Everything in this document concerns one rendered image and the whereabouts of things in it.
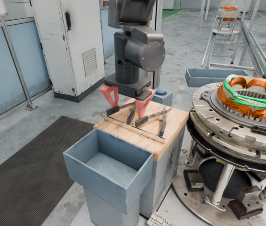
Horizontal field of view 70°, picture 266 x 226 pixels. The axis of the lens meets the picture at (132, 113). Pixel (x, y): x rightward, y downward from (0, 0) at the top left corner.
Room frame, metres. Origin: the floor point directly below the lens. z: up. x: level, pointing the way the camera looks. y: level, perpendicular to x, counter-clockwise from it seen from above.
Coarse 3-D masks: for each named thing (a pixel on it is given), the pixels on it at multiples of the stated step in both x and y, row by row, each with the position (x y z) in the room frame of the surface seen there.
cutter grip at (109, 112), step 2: (116, 106) 0.45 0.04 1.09; (118, 106) 0.45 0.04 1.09; (112, 108) 0.44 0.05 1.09; (114, 108) 0.44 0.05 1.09; (116, 108) 0.44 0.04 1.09; (118, 108) 0.44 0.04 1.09; (106, 110) 0.43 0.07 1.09; (108, 110) 0.43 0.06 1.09; (110, 110) 0.43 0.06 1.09; (112, 110) 0.43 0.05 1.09; (114, 110) 0.44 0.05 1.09; (116, 110) 0.44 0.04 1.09; (118, 110) 0.44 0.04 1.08; (106, 112) 0.43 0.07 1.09; (108, 112) 0.42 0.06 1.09; (110, 112) 0.43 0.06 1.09; (112, 112) 0.43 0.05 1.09; (114, 112) 0.44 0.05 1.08; (116, 112) 0.44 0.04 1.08; (108, 114) 0.42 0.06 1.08; (110, 114) 0.43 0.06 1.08
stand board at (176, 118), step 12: (156, 108) 0.49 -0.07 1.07; (168, 108) 0.49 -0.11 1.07; (120, 120) 0.42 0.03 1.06; (132, 120) 0.42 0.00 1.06; (156, 120) 0.42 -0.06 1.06; (168, 120) 0.42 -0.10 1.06; (180, 120) 0.42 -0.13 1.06; (108, 132) 0.37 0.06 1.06; (120, 132) 0.37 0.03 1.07; (132, 132) 0.37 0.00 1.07; (156, 132) 0.37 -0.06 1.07; (168, 132) 0.37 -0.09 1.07; (144, 144) 0.33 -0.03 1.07; (156, 144) 0.33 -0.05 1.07; (168, 144) 0.34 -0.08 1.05; (156, 156) 0.30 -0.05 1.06
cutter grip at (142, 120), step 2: (144, 116) 0.40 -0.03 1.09; (146, 116) 0.40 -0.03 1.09; (140, 118) 0.39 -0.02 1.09; (142, 118) 0.39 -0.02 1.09; (144, 118) 0.39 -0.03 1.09; (146, 118) 0.39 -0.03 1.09; (136, 120) 0.38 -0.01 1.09; (138, 120) 0.38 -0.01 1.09; (140, 120) 0.38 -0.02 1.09; (142, 120) 0.38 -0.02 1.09; (144, 120) 0.39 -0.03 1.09; (146, 120) 0.39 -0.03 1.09; (136, 122) 0.37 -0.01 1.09; (138, 122) 0.37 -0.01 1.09; (140, 122) 0.38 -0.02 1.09; (142, 122) 0.38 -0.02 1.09; (144, 122) 0.39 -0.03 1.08; (136, 124) 0.37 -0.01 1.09; (138, 124) 0.37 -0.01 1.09; (140, 124) 0.38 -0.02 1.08; (136, 126) 0.37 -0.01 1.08
